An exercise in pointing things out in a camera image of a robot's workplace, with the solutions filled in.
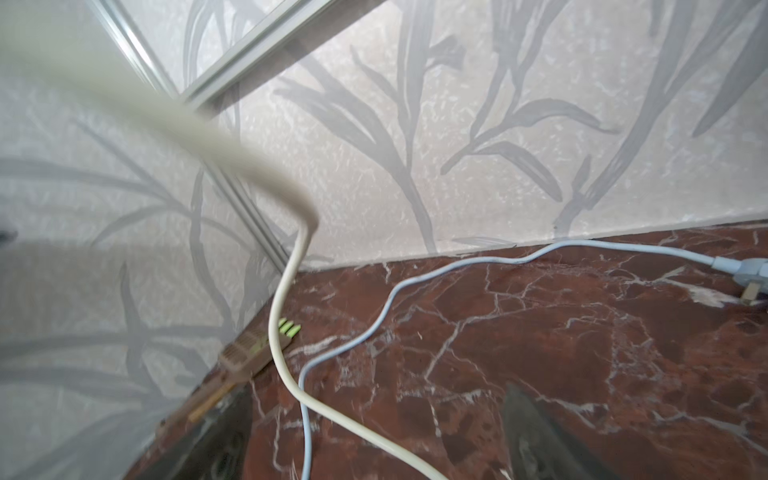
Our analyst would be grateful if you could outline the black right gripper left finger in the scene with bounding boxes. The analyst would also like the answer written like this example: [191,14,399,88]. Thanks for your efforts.
[134,387,253,479]

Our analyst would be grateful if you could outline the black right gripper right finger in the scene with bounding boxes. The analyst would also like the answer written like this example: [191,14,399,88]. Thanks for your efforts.
[501,383,618,479]

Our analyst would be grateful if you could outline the white power strip cord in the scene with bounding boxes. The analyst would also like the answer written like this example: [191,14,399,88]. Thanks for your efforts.
[0,23,451,480]

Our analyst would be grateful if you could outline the wooden brush green bristles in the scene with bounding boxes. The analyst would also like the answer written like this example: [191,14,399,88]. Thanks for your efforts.
[156,325,272,437]

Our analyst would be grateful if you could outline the light blue power cord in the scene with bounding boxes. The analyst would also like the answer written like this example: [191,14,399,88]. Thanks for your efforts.
[297,238,768,480]

